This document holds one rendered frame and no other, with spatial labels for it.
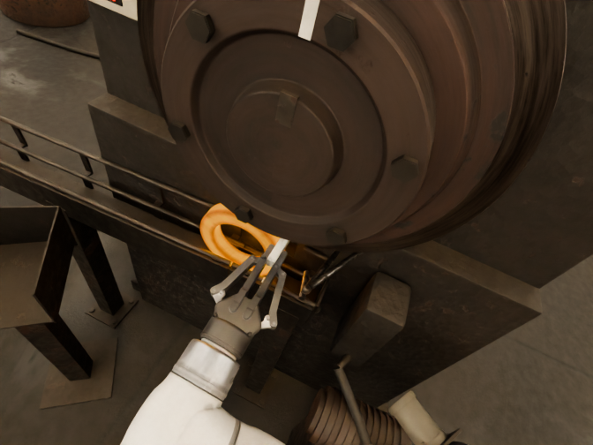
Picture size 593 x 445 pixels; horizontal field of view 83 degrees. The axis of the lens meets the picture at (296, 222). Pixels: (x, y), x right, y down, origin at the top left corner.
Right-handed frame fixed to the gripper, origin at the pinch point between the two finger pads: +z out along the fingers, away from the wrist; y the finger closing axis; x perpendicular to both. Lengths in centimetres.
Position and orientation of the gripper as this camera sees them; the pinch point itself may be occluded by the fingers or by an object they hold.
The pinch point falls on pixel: (278, 248)
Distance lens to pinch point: 63.6
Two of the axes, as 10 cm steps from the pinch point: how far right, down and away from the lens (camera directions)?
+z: 4.4, -7.4, 5.0
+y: 8.9, 4.5, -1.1
